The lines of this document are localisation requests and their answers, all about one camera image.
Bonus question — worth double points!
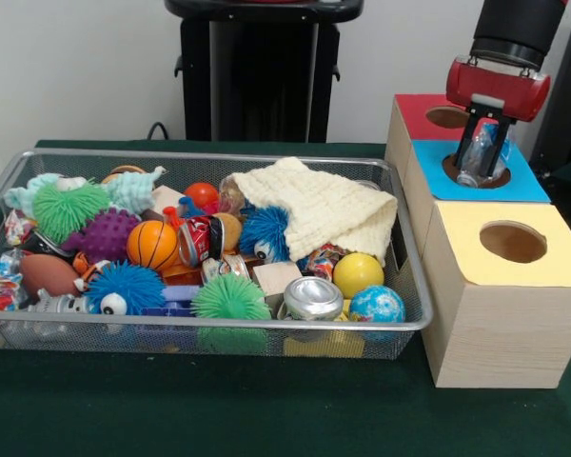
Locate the orange basketball toy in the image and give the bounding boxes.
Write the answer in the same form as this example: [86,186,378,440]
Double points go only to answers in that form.
[126,220,180,271]

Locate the dark green tablecloth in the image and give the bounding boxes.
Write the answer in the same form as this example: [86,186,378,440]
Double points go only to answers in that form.
[0,138,571,457]

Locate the cream waffle cloth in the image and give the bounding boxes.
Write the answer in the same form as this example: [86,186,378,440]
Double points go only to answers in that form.
[230,156,399,267]

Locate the brown football toy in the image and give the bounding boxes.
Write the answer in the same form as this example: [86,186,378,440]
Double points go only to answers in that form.
[18,252,82,297]

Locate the blue spiky ball with eye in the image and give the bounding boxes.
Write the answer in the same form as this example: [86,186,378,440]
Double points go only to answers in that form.
[84,260,167,316]

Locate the shallow wire mesh bin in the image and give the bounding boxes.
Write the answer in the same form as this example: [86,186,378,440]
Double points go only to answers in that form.
[0,147,433,361]

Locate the crushed silver can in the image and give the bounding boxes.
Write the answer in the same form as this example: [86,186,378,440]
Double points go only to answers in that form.
[283,276,345,321]

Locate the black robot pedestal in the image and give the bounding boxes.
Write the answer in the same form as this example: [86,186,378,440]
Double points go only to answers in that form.
[164,0,365,143]

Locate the crushed clear plastic bottle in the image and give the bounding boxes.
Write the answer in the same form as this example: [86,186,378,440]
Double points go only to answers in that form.
[456,121,513,187]

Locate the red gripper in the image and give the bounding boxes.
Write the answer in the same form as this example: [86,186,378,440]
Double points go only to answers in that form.
[445,55,552,178]

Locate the purple spiky ball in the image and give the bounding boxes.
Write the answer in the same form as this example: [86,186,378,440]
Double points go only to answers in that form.
[61,208,142,264]

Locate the yellow ball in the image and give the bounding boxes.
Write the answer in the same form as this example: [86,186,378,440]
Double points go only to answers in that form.
[332,252,385,300]

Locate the green spiky ball with eyes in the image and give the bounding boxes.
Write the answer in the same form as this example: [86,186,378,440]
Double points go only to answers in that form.
[31,180,111,244]

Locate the blue globe ball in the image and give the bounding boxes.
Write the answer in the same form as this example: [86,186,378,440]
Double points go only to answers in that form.
[348,285,406,324]

